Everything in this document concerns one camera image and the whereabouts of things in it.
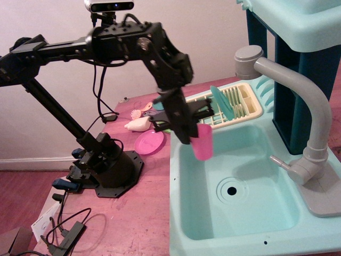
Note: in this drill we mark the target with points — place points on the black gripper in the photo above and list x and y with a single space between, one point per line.
181 115

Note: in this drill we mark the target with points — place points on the pink plastic cup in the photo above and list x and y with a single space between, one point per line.
203 144

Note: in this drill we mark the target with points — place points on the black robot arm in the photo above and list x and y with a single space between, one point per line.
129 40

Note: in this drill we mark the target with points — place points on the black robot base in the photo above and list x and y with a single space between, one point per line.
104 166

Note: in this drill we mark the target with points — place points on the teal toy sink unit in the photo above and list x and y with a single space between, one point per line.
240 202

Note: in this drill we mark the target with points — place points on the green cutting board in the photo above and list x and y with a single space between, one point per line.
165 130

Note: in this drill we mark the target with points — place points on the teal plate on table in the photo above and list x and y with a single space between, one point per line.
157 105

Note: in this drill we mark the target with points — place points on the grey toy utensil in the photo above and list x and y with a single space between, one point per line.
155 115

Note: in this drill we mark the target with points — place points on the cream toy soap bottle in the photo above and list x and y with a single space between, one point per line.
138 125

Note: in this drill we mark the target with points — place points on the pink plastic plate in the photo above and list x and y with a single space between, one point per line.
148 142

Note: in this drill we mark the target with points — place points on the teal plate in rack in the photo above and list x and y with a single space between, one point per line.
223 103

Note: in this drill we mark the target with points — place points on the orange toy dish brush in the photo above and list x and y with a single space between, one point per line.
137 113

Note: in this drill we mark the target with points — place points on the cream dish rack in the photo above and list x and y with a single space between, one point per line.
242 99

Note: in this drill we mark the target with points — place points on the blue table clamp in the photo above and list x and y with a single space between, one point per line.
66 185

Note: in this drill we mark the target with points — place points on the grey toy faucet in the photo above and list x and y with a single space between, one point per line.
317 171

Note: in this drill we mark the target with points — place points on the black usb hub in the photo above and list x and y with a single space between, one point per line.
69 241

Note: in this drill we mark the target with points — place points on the white paper card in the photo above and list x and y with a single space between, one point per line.
40 225

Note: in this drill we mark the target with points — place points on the brown cardboard box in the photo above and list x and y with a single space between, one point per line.
15 241

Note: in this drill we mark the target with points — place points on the dark teal shelf frame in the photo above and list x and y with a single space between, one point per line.
299 72

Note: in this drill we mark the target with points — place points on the silver depth camera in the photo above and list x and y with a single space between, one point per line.
102 6

